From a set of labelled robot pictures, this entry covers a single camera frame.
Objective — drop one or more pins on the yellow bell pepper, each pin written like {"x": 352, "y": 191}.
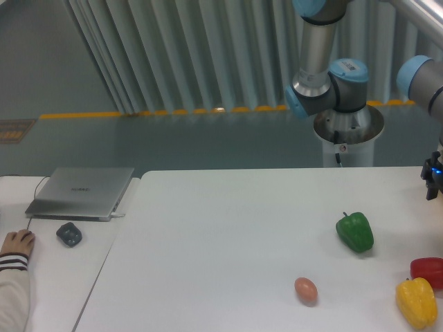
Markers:
{"x": 415, "y": 299}

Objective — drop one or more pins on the black computer mouse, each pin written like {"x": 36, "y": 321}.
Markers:
{"x": 30, "y": 237}

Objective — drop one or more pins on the silver closed laptop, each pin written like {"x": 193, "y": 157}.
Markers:
{"x": 81, "y": 193}

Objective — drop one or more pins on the red bell pepper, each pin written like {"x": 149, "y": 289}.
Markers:
{"x": 428, "y": 268}

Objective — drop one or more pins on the brown egg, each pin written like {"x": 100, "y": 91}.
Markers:
{"x": 306, "y": 291}

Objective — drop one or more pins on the green bell pepper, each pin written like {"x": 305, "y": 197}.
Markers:
{"x": 355, "y": 232}

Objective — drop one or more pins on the person's hand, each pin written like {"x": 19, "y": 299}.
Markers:
{"x": 14, "y": 244}

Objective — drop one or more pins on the grey pleated curtain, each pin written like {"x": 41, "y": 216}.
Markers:
{"x": 188, "y": 55}

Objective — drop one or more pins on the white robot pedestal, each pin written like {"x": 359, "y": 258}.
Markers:
{"x": 348, "y": 139}

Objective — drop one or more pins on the small black plastic gadget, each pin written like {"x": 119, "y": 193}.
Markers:
{"x": 69, "y": 234}

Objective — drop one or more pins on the white striped sleeve forearm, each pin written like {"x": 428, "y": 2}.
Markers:
{"x": 15, "y": 292}

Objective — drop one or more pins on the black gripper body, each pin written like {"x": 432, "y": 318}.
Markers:
{"x": 432, "y": 170}

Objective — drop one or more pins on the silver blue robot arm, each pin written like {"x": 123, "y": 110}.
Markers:
{"x": 336, "y": 92}

